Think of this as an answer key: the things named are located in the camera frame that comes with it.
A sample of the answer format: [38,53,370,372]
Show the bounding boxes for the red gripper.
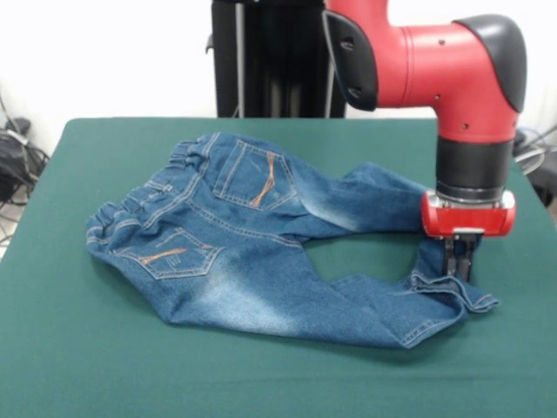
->
[419,189,518,282]

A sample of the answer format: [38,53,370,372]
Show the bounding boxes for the blue denim jeans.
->
[85,131,501,350]

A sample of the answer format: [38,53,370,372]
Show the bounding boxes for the dark green table cloth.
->
[0,117,557,418]

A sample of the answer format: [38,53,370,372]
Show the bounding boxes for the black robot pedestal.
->
[205,0,349,119]

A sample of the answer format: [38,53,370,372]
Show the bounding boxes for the black cable tangle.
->
[0,130,50,208]

